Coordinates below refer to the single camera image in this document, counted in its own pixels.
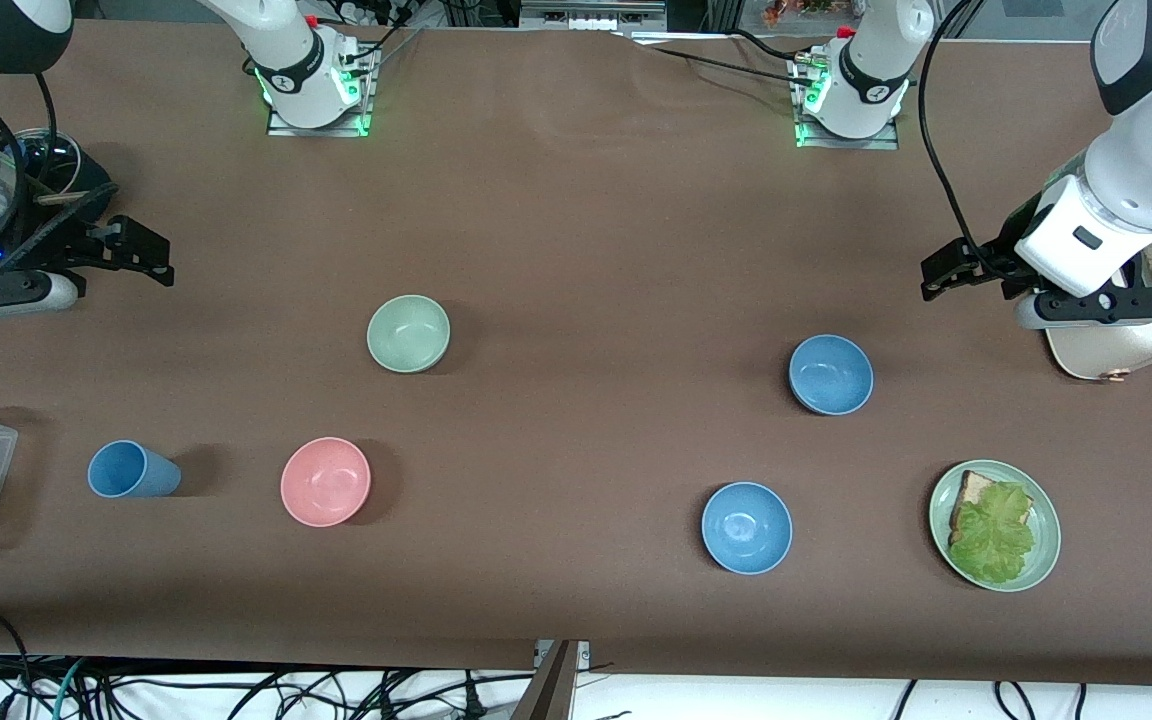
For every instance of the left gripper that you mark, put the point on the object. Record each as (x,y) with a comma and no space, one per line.
(1008,240)

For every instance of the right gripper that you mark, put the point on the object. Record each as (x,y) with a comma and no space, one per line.
(54,238)

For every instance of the blue bowl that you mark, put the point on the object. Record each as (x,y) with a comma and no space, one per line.
(831,374)
(747,527)

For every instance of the green bowl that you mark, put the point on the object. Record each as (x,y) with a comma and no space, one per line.
(408,333)

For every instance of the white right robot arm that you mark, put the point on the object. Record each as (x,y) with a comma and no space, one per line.
(286,50)

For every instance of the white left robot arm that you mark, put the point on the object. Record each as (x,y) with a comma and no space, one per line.
(871,70)

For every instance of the pink bowl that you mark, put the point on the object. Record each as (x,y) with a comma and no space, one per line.
(326,481)

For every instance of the cream toaster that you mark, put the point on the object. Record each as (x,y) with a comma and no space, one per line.
(1126,345)

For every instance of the blue ribbed cup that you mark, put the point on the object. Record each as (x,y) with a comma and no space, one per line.
(131,470)

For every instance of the light bread slice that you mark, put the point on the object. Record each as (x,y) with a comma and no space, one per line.
(974,488)

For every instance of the green plate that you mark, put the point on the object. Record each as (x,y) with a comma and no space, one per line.
(1046,530)

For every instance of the green lettuce leaf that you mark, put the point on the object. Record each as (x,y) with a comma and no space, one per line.
(994,540)

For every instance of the dark brown beam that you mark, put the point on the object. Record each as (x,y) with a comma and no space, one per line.
(548,690)

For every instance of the aluminium frame rail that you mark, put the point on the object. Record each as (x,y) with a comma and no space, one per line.
(586,15)

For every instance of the grey metal bracket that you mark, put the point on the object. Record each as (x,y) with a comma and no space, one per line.
(584,652)

